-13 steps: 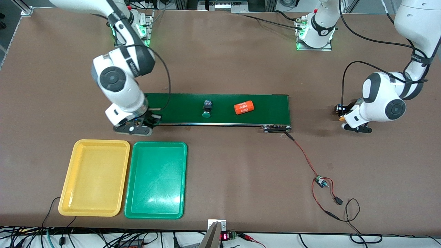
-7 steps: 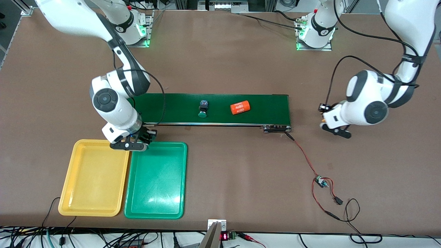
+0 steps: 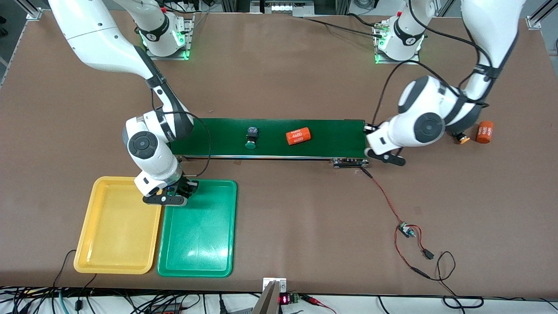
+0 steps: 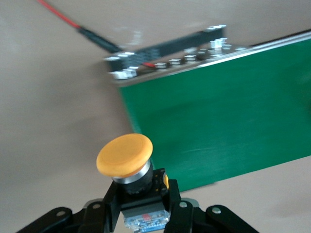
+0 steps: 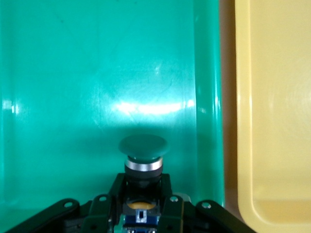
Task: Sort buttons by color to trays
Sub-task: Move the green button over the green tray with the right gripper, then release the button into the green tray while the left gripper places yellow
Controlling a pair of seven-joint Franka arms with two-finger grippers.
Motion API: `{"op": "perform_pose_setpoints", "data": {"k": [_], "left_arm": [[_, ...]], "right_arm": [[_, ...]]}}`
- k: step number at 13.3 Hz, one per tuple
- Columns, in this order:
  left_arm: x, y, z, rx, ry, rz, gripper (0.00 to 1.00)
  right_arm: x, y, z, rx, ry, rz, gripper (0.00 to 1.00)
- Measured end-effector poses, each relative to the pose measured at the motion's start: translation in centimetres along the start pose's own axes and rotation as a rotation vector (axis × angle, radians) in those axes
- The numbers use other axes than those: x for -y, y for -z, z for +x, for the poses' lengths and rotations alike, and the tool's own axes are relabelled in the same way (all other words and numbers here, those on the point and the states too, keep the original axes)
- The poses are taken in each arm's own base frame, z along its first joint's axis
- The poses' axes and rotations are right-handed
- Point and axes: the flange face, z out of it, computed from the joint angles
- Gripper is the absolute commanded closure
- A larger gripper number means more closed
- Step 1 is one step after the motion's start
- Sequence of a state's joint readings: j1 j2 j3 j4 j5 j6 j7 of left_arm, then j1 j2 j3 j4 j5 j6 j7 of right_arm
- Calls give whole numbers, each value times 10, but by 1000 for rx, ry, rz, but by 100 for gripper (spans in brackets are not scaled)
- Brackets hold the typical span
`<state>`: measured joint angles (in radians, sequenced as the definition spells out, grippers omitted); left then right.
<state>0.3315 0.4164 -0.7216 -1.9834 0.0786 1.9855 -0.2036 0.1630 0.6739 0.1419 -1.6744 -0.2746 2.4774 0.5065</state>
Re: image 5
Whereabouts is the green mushroom push button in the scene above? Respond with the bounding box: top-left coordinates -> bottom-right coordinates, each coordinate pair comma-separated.
118,134 -> 170,233

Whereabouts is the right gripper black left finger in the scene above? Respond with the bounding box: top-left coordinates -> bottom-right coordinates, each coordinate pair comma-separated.
4,173 -> 127,233

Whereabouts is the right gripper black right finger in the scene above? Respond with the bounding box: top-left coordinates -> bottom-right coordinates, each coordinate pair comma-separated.
157,173 -> 258,233

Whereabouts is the green plastic tray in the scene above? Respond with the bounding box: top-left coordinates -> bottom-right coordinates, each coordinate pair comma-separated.
0,0 -> 226,219

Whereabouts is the yellow plastic tray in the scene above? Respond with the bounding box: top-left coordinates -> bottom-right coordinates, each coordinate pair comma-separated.
234,0 -> 311,233

